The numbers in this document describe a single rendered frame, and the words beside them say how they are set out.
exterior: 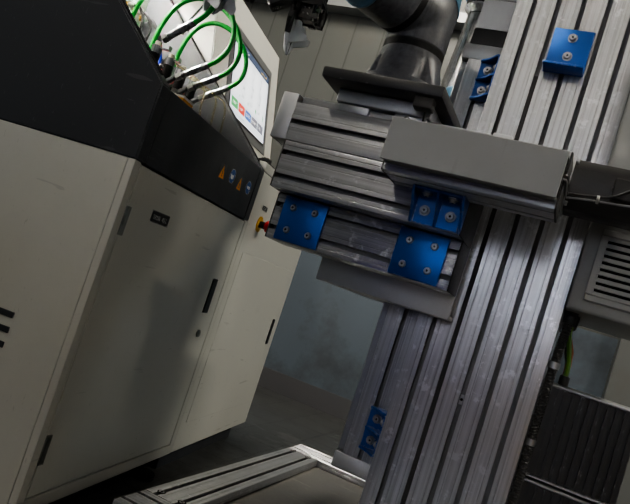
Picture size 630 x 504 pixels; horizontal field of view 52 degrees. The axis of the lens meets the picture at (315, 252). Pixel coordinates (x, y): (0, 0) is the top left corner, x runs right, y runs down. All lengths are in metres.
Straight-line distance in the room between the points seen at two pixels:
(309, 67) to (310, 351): 1.83
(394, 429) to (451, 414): 0.11
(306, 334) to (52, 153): 2.71
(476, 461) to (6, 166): 1.08
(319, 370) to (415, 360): 2.63
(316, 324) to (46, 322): 2.68
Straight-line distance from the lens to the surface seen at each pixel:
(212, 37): 2.16
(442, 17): 1.24
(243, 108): 2.38
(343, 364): 3.81
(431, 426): 1.25
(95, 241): 1.31
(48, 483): 1.48
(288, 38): 1.79
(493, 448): 1.24
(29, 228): 1.40
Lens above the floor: 0.66
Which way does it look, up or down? 3 degrees up
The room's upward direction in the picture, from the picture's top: 18 degrees clockwise
